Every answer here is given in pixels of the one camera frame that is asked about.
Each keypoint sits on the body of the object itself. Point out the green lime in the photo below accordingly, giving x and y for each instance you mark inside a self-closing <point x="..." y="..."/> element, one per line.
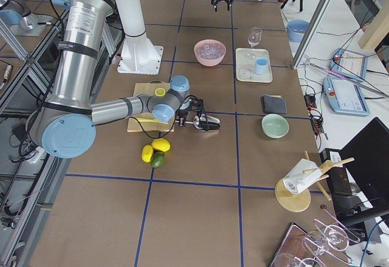
<point x="158" y="159"/>

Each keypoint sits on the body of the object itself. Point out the black monitor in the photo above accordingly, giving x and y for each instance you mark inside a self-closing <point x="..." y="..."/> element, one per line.
<point x="369" y="148"/>

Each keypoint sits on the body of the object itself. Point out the white carton on stand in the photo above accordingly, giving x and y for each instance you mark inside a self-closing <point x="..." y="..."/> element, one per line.
<point x="304" y="174"/>

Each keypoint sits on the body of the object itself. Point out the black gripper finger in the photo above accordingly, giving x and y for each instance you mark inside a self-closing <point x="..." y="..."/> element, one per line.
<point x="228" y="5"/>
<point x="207" y="118"/>
<point x="209" y="126"/>
<point x="215" y="6"/>

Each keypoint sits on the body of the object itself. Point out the teach pendant near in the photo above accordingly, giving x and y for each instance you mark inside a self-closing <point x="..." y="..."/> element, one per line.
<point x="344" y="97"/>

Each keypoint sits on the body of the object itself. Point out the clear wine glass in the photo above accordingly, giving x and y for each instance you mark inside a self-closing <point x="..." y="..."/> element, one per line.
<point x="253" y="39"/>

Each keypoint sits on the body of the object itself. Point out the grey folded cloth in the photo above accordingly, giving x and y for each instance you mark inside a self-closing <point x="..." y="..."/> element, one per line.
<point x="272" y="104"/>

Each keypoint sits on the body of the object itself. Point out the wooden cup stand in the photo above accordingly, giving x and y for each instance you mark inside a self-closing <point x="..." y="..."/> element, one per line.
<point x="300" y="202"/>

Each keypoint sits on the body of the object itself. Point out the half lemon slice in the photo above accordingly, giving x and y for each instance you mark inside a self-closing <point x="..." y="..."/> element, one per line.
<point x="159" y="92"/>

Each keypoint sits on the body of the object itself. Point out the aluminium frame post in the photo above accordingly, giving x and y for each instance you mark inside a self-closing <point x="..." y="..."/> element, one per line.
<point x="312" y="28"/>

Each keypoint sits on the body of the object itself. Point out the blue bowl on desk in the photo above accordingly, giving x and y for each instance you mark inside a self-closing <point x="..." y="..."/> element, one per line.
<point x="296" y="29"/>

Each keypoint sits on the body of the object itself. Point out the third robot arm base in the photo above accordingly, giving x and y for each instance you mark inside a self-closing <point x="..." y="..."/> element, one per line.
<point x="19" y="17"/>

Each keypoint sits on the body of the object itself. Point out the silver metal ice scoop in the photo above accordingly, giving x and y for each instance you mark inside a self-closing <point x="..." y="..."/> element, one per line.
<point x="195" y="122"/>

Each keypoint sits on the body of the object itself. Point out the pink bowl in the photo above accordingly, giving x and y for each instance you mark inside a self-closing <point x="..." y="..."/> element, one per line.
<point x="206" y="62"/>

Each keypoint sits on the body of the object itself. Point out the yellow lemon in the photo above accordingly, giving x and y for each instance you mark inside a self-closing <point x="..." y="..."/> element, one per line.
<point x="161" y="144"/>
<point x="147" y="153"/>

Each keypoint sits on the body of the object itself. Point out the green ceramic bowl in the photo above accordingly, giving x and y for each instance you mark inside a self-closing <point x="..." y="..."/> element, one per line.
<point x="274" y="126"/>

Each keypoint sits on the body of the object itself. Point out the blue plastic cup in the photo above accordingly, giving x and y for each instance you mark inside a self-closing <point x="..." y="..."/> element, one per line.
<point x="260" y="66"/>

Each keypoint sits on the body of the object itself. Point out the yellow plastic knife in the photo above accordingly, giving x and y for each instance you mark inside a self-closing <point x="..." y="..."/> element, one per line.
<point x="145" y="120"/>

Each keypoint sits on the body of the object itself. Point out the hanging wine glasses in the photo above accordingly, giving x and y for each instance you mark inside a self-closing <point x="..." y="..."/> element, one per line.
<point x="324" y="245"/>

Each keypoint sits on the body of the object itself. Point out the yellow lemon upper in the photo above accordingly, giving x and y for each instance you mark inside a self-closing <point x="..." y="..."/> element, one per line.
<point x="161" y="144"/>

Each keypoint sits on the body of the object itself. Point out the teach pendant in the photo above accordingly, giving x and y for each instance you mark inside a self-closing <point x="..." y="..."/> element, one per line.
<point x="349" y="64"/>
<point x="344" y="97"/>

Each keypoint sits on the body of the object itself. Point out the yellow lemon lower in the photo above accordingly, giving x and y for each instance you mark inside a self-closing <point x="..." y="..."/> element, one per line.
<point x="147" y="153"/>

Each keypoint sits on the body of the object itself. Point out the teach pendant far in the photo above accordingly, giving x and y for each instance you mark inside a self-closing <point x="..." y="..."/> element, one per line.
<point x="349" y="64"/>

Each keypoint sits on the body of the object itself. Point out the cream bear tray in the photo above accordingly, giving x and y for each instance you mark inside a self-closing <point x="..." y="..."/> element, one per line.
<point x="253" y="65"/>

